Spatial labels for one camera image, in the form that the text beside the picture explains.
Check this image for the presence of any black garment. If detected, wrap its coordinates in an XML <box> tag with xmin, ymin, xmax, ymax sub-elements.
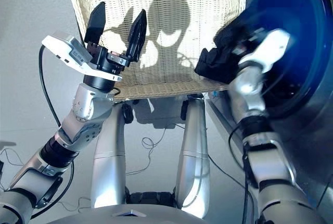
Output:
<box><xmin>194</xmin><ymin>18</ymin><xmax>258</xmax><ymax>84</ymax></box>

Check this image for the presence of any grey washing machine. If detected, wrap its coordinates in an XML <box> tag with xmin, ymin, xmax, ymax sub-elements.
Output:
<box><xmin>205</xmin><ymin>0</ymin><xmax>333</xmax><ymax>224</ymax></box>

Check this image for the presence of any pale woven basket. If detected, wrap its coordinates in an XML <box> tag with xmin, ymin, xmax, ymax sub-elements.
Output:
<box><xmin>69</xmin><ymin>0</ymin><xmax>248</xmax><ymax>102</ymax></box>

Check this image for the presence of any silver robot leg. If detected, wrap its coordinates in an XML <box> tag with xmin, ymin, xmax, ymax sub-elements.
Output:
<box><xmin>90</xmin><ymin>103</ymin><xmax>128</xmax><ymax>209</ymax></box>
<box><xmin>175</xmin><ymin>95</ymin><xmax>211</xmax><ymax>219</ymax></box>

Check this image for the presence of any black robot waist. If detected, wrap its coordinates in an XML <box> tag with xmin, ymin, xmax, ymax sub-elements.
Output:
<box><xmin>126</xmin><ymin>192</ymin><xmax>177</xmax><ymax>206</ymax></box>

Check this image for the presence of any silver robot torso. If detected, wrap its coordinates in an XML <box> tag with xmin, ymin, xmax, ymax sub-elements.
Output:
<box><xmin>52</xmin><ymin>203</ymin><xmax>206</xmax><ymax>224</ymax></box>

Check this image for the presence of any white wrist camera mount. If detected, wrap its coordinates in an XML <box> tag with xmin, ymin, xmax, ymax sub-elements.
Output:
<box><xmin>41</xmin><ymin>31</ymin><xmax>123</xmax><ymax>81</ymax></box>
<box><xmin>238</xmin><ymin>28</ymin><xmax>296</xmax><ymax>73</ymax></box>

